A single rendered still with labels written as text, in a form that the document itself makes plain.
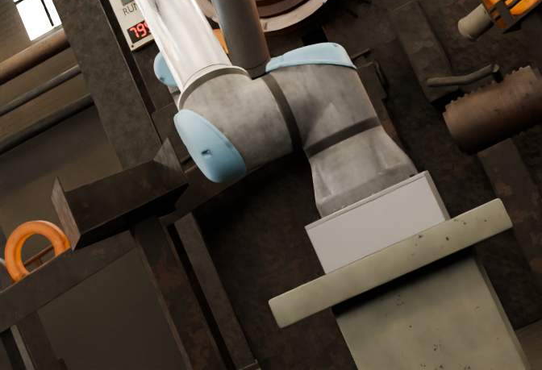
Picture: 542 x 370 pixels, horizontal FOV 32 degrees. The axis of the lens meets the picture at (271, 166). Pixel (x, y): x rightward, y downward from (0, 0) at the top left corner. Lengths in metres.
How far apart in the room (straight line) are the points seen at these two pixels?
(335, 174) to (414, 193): 0.11
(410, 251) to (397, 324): 0.12
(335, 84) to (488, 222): 0.29
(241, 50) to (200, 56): 0.38
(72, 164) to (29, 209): 0.65
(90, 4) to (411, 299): 4.31
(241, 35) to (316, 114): 0.46
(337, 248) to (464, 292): 0.17
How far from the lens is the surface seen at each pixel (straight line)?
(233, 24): 1.71
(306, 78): 1.30
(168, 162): 2.15
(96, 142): 9.27
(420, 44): 2.22
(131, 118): 5.20
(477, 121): 2.03
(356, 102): 1.31
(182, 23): 1.41
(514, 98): 2.03
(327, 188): 1.31
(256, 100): 1.29
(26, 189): 9.63
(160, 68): 1.78
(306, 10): 2.29
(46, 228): 2.54
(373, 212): 1.25
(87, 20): 5.38
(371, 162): 1.28
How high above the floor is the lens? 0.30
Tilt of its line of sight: 7 degrees up
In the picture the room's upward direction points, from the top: 24 degrees counter-clockwise
